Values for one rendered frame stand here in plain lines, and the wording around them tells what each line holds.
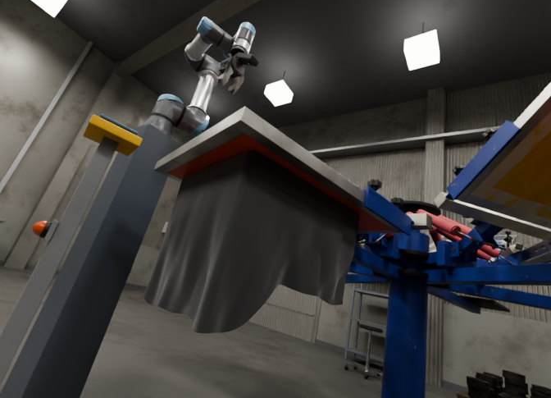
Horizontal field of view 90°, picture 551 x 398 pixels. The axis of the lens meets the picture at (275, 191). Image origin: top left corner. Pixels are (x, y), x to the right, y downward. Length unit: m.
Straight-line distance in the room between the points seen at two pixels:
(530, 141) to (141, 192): 1.43
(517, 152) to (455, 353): 4.27
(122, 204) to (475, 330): 4.84
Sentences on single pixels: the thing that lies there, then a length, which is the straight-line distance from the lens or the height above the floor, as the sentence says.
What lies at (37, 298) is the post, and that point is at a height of 0.50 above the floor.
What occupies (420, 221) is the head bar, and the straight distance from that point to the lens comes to 1.19.
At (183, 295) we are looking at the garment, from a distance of 0.78.
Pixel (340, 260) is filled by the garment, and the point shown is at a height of 0.77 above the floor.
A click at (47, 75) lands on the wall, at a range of 8.19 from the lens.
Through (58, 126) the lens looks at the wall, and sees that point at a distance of 7.94.
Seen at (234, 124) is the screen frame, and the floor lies 0.95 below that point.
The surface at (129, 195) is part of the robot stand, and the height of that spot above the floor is 0.87.
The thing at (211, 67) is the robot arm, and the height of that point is 1.75.
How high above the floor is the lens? 0.63
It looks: 20 degrees up
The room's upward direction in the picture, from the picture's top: 14 degrees clockwise
